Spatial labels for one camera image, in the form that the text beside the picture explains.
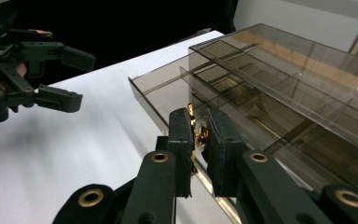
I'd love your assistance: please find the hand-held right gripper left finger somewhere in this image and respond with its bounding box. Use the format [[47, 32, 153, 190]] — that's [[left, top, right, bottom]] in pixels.
[[167, 106, 198, 199]]

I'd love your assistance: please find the white board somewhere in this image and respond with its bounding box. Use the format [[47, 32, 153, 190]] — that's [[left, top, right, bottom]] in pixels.
[[0, 30, 241, 224]]

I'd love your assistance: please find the white cabinet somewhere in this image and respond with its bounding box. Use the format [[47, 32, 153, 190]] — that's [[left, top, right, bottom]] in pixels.
[[232, 0, 358, 53]]

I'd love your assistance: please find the smoky transparent drawer organizer box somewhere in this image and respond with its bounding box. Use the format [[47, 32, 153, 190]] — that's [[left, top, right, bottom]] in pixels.
[[180, 22, 358, 224]]

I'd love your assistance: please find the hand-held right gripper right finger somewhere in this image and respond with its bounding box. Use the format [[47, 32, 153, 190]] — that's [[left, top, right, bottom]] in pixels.
[[204, 107, 247, 198]]

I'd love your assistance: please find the small gold metal ornament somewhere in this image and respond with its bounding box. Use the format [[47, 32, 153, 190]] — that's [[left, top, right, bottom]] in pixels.
[[186, 102, 211, 176]]

